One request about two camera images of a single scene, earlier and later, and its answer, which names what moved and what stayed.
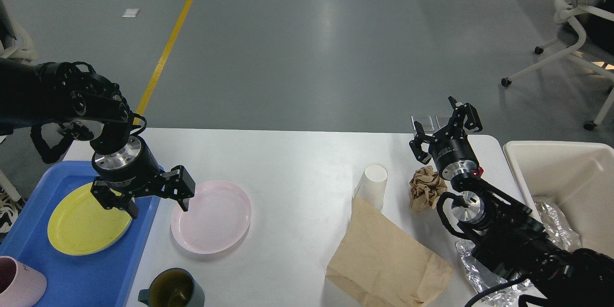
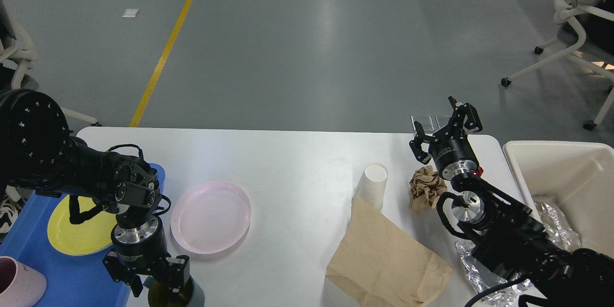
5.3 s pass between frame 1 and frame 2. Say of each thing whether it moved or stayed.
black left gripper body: moved
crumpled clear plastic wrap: stayed
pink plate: stayed
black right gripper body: stayed
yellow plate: stayed
